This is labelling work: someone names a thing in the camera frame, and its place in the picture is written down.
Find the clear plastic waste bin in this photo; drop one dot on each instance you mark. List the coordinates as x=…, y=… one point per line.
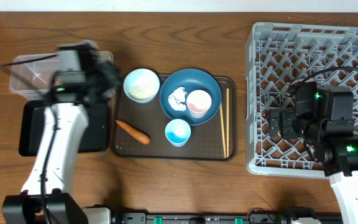
x=30, y=74

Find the pink paper cup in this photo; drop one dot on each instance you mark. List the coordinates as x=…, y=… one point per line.
x=198, y=102

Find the white tissue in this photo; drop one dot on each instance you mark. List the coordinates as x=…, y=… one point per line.
x=177, y=99

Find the left wooden chopstick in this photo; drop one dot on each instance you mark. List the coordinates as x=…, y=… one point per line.
x=222, y=129

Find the orange carrot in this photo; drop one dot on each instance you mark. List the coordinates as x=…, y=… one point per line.
x=135, y=133

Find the black waste tray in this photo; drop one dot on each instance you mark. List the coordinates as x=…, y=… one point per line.
x=95, y=137

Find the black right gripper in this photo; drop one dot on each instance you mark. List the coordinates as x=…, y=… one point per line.
x=288, y=116

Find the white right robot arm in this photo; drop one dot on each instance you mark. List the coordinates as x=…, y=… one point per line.
x=322, y=117

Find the dark blue plate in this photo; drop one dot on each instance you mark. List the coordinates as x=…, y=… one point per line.
x=190, y=79

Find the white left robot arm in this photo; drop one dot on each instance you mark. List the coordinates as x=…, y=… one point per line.
x=46, y=196

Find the brown serving tray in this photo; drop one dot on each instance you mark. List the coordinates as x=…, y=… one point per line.
x=140, y=130

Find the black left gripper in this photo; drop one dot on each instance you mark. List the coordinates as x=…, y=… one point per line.
x=113, y=76

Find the light blue rice bowl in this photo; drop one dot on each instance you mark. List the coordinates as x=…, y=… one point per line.
x=141, y=85

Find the grey dishwasher rack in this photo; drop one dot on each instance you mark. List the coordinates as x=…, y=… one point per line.
x=277, y=55

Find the light blue small cup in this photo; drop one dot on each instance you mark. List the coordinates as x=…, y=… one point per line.
x=177, y=132

